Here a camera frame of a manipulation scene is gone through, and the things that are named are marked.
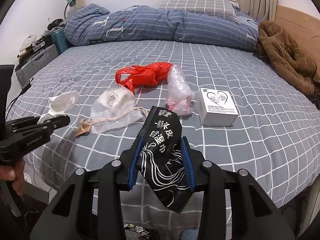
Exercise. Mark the clear mask package bag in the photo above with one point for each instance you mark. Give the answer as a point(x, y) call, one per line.
point(114, 109)

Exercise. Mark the yellow white snack bag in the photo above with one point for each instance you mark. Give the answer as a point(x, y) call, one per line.
point(134, 228)

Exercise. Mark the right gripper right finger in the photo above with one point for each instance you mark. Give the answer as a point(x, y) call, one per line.
point(204, 176)

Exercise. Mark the brown fleece jacket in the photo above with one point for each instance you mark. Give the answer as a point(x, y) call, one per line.
point(279, 49)

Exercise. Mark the clear bubble wrap bag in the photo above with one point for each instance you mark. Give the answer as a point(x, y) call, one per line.
point(180, 94)

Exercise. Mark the grey checked bed sheet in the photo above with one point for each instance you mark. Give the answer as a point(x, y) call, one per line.
point(275, 136)

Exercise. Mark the teal desk lamp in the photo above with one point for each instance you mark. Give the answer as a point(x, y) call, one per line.
point(70, 3)

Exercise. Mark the red plastic bag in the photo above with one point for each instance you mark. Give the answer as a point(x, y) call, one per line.
point(136, 76)

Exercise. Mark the grey suitcase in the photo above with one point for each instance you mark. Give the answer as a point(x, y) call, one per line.
point(25, 71)

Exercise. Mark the black snack wrapper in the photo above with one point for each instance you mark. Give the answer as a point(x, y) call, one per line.
point(160, 158)

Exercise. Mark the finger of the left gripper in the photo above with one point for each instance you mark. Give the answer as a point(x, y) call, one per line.
point(55, 123)

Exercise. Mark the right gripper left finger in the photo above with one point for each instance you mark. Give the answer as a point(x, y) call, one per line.
point(116, 176)

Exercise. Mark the person left hand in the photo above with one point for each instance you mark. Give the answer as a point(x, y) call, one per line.
point(15, 175)

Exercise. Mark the brown paper tag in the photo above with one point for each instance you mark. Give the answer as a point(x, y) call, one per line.
point(84, 127)

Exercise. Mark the white tissue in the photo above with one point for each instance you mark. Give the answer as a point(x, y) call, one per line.
point(60, 105)

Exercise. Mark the blue striped duvet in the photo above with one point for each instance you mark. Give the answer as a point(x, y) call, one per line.
point(94, 24)

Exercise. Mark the wooden headboard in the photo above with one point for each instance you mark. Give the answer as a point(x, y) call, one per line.
point(303, 28)

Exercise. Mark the grey checked pillow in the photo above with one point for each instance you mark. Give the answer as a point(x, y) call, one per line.
point(219, 8)

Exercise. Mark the teal plastic crate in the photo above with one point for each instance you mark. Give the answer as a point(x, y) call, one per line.
point(60, 41)

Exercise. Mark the white earphone box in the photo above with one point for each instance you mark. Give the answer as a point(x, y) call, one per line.
point(216, 108)

